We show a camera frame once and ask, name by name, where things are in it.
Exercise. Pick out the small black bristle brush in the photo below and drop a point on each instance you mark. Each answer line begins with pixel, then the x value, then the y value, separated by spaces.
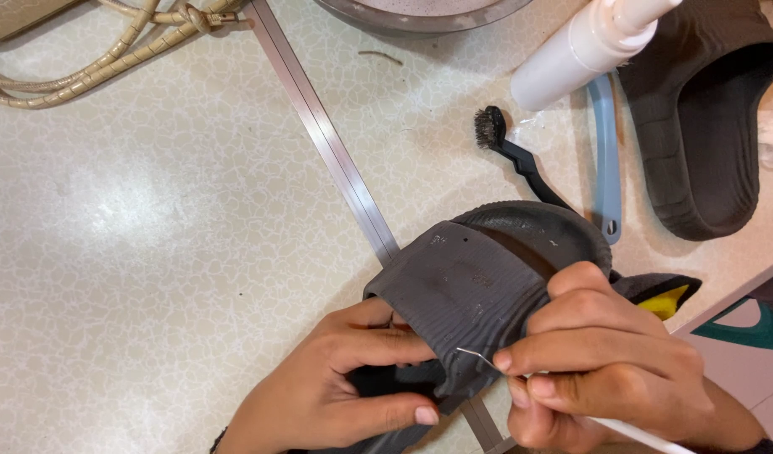
pixel 525 165

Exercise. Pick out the clear plastic scrap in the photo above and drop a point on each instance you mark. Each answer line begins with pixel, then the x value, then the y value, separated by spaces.
pixel 771 145

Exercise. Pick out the person's left hand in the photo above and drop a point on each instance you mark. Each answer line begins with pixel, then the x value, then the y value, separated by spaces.
pixel 298 391

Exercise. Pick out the small brown twig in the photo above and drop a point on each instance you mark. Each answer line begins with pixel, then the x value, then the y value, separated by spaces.
pixel 381 57

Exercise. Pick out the dark wristband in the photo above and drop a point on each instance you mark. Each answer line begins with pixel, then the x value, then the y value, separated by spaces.
pixel 217 441

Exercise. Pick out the metal bowl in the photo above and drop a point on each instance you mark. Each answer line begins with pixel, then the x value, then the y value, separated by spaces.
pixel 424 22

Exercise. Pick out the dark grey slide sandal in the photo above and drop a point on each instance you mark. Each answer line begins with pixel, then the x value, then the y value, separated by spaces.
pixel 462 284
pixel 664 126

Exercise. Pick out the pink teal patterned mat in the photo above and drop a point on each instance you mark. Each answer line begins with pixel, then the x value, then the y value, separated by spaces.
pixel 764 334

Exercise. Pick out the white spray bottle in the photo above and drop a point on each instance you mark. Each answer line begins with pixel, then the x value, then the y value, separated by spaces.
pixel 569 57

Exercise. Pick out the black and yellow cloth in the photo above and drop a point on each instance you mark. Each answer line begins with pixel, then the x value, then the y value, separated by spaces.
pixel 667 302

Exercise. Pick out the metal table strip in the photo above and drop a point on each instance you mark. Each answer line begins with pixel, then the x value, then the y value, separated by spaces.
pixel 323 132

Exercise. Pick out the person's right hand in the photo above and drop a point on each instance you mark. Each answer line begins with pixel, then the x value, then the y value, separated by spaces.
pixel 626 378

